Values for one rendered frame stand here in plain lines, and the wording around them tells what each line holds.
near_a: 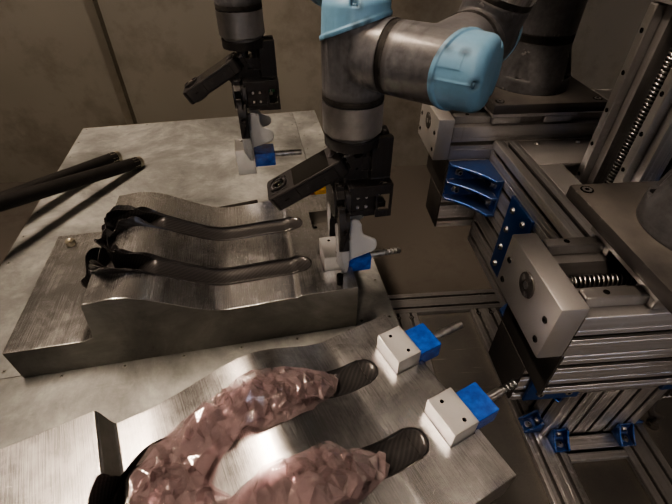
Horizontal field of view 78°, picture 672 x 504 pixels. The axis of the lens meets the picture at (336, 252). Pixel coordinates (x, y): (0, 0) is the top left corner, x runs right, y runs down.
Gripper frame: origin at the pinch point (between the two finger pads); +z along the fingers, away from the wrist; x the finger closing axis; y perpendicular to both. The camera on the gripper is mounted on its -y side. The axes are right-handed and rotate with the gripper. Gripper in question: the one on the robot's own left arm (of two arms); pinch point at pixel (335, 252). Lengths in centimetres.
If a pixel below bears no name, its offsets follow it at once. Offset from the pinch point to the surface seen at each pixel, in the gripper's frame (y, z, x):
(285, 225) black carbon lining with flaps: -7.0, 2.1, 11.3
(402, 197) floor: 67, 90, 141
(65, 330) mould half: -40.5, 4.4, -4.4
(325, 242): -1.5, -1.3, 1.1
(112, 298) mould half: -31.1, -3.1, -6.9
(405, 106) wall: 76, 51, 176
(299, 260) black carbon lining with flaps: -5.8, 1.7, 1.0
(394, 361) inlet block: 4.0, 3.1, -19.4
